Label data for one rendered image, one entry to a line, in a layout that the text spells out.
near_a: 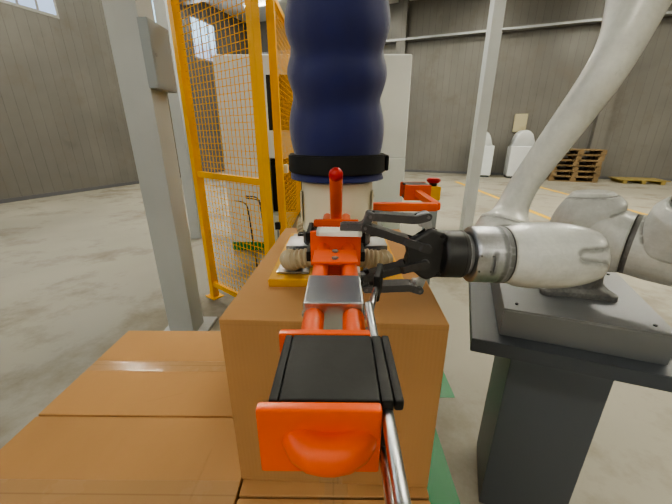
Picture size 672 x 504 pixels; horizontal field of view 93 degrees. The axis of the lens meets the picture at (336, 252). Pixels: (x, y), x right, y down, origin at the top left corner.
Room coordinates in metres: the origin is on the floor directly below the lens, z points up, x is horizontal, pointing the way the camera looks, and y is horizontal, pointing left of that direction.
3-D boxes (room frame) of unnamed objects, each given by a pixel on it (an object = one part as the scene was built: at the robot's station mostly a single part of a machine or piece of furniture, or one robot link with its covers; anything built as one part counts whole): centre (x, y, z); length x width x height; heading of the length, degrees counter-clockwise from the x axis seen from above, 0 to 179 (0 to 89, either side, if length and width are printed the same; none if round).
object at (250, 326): (0.77, -0.01, 0.74); 0.60 x 0.40 x 0.40; 177
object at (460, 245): (0.48, -0.16, 1.07); 0.09 x 0.07 x 0.08; 89
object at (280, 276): (0.78, 0.09, 0.97); 0.34 x 0.10 x 0.05; 179
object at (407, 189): (1.08, -0.27, 1.07); 0.09 x 0.08 x 0.05; 89
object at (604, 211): (0.84, -0.68, 1.00); 0.18 x 0.16 x 0.22; 43
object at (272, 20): (2.90, 0.40, 1.05); 1.17 x 0.10 x 2.10; 179
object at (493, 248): (0.48, -0.23, 1.07); 0.09 x 0.06 x 0.09; 179
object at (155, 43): (1.87, 0.90, 1.62); 0.20 x 0.05 x 0.30; 179
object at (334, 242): (0.53, 0.00, 1.07); 0.10 x 0.08 x 0.06; 89
